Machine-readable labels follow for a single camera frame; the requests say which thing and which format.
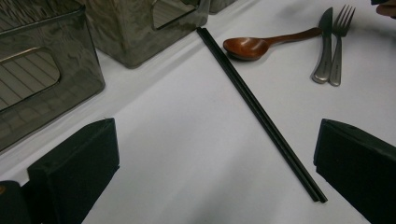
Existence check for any brown wooden spoon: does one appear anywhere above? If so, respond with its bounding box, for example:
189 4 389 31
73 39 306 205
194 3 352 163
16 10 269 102
222 26 323 62

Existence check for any silver metal fork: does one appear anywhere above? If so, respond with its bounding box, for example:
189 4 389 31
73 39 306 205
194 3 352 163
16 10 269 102
328 4 357 88

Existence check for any large smoky clear plastic container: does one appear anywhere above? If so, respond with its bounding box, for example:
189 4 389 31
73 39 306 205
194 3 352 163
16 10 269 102
0 0 106 153

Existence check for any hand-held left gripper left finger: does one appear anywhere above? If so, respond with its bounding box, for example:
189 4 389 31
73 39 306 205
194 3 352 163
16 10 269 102
21 117 120 224

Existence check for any black chopstick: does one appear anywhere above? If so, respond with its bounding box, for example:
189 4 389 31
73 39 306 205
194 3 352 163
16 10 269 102
196 27 321 203
199 26 329 203

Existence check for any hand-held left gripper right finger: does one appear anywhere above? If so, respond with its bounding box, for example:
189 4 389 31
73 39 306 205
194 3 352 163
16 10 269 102
313 118 396 224

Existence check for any silver metal knife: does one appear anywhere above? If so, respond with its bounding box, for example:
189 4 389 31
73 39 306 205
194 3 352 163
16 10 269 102
311 7 334 85

